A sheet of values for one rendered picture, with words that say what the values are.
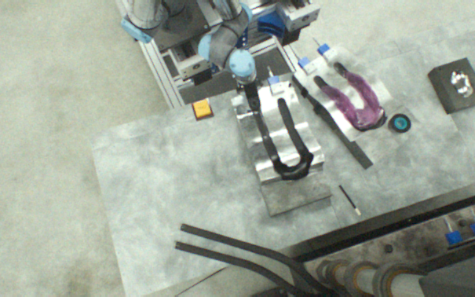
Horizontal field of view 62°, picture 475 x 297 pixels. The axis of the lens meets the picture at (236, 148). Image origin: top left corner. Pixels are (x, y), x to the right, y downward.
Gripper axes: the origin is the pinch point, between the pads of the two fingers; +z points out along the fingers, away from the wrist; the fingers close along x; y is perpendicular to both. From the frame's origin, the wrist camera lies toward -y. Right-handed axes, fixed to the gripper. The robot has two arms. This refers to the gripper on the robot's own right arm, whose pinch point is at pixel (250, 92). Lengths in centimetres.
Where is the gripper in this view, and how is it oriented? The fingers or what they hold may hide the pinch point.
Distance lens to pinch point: 158.0
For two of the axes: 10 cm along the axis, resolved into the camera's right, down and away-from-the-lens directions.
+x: -9.4, 3.3, 0.7
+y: -3.2, -9.4, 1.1
